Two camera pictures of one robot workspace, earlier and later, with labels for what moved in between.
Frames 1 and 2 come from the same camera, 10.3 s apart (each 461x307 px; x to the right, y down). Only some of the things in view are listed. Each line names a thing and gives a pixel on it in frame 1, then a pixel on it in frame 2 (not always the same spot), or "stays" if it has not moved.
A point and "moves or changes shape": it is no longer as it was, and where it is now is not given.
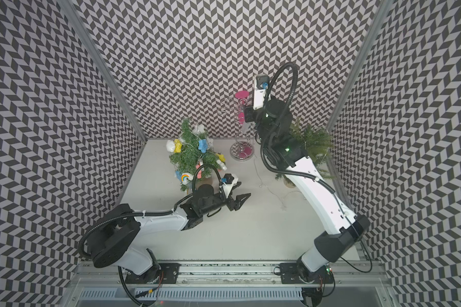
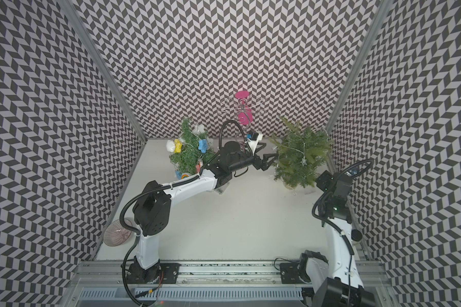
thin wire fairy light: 269,190 moves or changes shape
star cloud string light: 176,146 stays
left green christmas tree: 194,155 stays
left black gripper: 237,203 → 258,164
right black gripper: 250,116 → 323,179
